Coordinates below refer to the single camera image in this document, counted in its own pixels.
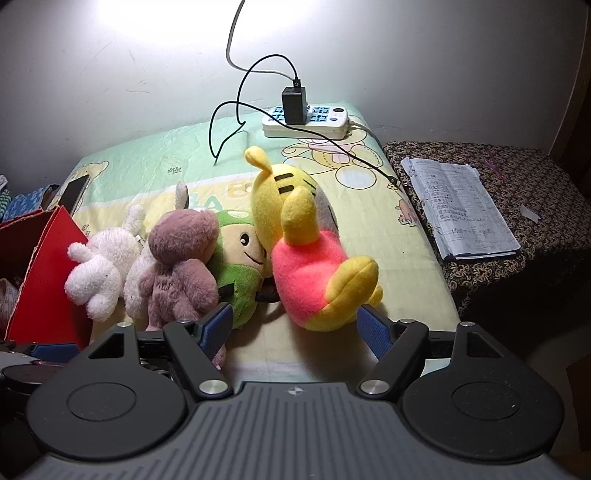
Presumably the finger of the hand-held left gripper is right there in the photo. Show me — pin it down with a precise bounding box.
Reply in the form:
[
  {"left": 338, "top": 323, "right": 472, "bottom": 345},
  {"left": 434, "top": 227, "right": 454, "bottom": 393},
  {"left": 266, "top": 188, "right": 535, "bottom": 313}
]
[{"left": 30, "top": 342, "right": 80, "bottom": 363}]

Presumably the red cardboard box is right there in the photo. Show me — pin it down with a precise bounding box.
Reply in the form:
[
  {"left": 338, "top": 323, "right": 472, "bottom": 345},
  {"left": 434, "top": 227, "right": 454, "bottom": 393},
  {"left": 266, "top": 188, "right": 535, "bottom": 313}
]
[{"left": 0, "top": 206, "right": 93, "bottom": 349}]

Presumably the pink-brown bear plush toy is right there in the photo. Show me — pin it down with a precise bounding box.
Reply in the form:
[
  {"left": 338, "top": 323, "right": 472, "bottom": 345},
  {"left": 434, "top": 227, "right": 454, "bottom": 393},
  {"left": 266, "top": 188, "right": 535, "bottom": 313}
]
[{"left": 137, "top": 207, "right": 228, "bottom": 370}]

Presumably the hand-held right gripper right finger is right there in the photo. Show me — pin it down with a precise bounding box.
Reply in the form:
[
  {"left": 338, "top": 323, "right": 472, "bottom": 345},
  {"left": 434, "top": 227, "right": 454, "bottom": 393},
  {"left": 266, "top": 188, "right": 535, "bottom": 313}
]
[{"left": 356, "top": 304, "right": 504, "bottom": 398}]

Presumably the white rabbit plush toy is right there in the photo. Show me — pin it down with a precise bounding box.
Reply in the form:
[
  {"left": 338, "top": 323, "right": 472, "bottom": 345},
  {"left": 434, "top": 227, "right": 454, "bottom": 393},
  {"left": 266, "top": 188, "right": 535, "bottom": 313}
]
[{"left": 65, "top": 181, "right": 192, "bottom": 324}]

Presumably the white power cable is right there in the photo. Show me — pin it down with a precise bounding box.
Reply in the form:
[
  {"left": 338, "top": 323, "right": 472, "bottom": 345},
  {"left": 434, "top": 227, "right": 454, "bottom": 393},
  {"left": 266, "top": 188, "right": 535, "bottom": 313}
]
[{"left": 226, "top": 0, "right": 296, "bottom": 81}]

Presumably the white power strip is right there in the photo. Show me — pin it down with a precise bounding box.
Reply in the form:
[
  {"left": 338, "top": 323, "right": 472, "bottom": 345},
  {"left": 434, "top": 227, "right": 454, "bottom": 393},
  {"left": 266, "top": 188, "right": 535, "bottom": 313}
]
[{"left": 262, "top": 104, "right": 352, "bottom": 140}]

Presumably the black charger adapter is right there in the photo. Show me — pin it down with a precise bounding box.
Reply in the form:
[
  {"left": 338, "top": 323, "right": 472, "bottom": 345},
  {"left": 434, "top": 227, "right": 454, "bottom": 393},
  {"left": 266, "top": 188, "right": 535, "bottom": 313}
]
[{"left": 281, "top": 78, "right": 309, "bottom": 126}]

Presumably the floral cloth covered stool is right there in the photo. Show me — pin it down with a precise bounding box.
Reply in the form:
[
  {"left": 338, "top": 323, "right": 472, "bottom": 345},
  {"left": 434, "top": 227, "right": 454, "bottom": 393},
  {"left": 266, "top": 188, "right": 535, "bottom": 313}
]
[{"left": 382, "top": 141, "right": 591, "bottom": 319}]

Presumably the dark wooden frame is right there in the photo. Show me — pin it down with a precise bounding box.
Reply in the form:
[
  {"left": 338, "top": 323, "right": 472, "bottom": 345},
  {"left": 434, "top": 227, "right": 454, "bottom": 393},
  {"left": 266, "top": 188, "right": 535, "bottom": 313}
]
[{"left": 549, "top": 28, "right": 591, "bottom": 195}]

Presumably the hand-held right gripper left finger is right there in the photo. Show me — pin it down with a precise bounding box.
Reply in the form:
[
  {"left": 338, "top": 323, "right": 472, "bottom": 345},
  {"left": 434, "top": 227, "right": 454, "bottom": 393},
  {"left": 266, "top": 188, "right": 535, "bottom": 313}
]
[{"left": 88, "top": 302, "right": 234, "bottom": 402}]

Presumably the black smartphone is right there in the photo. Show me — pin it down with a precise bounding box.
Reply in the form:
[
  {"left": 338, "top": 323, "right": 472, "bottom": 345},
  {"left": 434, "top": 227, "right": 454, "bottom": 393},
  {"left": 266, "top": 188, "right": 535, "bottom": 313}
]
[{"left": 54, "top": 174, "right": 90, "bottom": 217}]

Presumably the blue flower patterned cloth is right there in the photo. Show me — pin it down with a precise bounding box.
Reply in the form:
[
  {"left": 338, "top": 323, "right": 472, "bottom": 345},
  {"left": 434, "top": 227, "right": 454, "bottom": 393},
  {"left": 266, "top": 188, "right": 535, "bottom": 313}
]
[{"left": 0, "top": 182, "right": 61, "bottom": 222}]

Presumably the black charging cable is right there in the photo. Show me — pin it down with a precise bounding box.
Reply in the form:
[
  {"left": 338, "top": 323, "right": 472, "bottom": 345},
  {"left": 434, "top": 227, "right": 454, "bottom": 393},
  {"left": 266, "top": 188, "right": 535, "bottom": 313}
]
[{"left": 209, "top": 54, "right": 402, "bottom": 190}]

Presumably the yellow tiger plush toy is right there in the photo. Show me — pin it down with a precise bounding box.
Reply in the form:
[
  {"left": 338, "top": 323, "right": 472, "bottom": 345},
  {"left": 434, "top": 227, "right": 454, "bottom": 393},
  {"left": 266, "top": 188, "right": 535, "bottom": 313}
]
[{"left": 244, "top": 145, "right": 384, "bottom": 333}]

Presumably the green plush toy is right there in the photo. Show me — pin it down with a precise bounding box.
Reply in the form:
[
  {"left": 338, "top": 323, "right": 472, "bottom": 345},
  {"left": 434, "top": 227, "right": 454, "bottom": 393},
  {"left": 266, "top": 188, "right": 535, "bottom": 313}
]
[{"left": 210, "top": 210, "right": 273, "bottom": 329}]

